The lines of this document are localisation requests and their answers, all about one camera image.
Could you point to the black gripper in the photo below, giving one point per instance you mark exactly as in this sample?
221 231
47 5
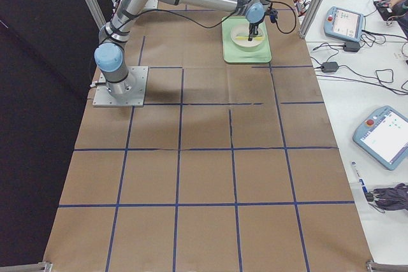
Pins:
252 26

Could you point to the white round plate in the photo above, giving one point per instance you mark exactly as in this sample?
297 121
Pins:
243 30

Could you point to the yellow plastic fork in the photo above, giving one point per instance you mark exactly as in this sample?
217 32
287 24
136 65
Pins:
244 38

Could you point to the light green plastic tray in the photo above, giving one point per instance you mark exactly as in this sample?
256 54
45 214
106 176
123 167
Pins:
235 54

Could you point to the black power brick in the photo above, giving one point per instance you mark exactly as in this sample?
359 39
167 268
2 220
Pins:
329 67

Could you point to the blue teach pendant far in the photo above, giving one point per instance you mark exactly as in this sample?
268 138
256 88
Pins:
343 24

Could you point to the blue teach pendant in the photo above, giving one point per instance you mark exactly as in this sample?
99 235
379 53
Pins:
383 135
343 24

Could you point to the black power adapter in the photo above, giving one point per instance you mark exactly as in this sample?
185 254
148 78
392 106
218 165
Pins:
351 46

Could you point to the blue teach pendant near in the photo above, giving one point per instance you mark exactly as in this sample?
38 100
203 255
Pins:
383 135

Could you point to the white marker pen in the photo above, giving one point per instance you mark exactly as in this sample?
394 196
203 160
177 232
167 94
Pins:
359 177

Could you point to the dark folded umbrella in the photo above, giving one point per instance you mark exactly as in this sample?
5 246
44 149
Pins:
388 199

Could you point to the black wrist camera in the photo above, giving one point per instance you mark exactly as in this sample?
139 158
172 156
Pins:
273 15

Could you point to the aluminium frame post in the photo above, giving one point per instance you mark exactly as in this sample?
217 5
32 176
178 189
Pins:
314 1

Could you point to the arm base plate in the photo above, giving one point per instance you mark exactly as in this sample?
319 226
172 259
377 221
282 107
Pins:
130 92
151 5

